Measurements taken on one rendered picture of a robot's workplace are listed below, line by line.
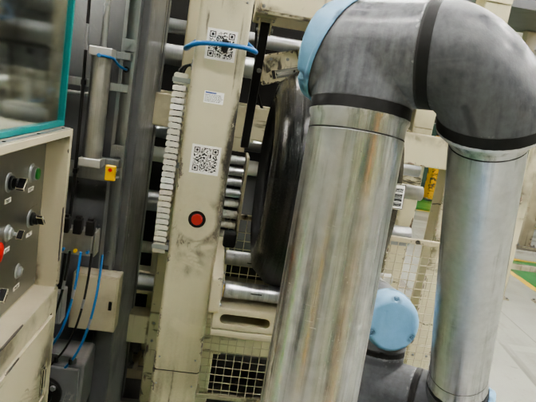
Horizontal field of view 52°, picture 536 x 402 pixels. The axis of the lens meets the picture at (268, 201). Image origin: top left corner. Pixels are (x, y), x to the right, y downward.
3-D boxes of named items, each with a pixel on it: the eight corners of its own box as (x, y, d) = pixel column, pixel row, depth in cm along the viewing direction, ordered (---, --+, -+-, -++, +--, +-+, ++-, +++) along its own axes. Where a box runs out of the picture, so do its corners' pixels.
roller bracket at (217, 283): (206, 313, 138) (212, 276, 136) (212, 264, 177) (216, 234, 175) (220, 314, 138) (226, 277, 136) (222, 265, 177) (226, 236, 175)
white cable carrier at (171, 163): (151, 251, 146) (174, 71, 138) (154, 246, 151) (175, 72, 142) (167, 254, 147) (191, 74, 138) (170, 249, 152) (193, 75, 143)
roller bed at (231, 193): (179, 235, 185) (190, 148, 180) (182, 225, 199) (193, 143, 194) (236, 243, 187) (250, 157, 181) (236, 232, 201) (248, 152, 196)
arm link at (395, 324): (360, 352, 87) (371, 290, 86) (343, 328, 99) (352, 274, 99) (417, 360, 88) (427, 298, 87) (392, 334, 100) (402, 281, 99)
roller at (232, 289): (218, 298, 141) (221, 281, 140) (218, 294, 145) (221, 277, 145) (350, 315, 144) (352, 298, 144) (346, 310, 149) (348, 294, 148)
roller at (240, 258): (220, 266, 169) (222, 253, 167) (221, 258, 173) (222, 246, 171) (330, 280, 172) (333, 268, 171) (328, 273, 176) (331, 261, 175)
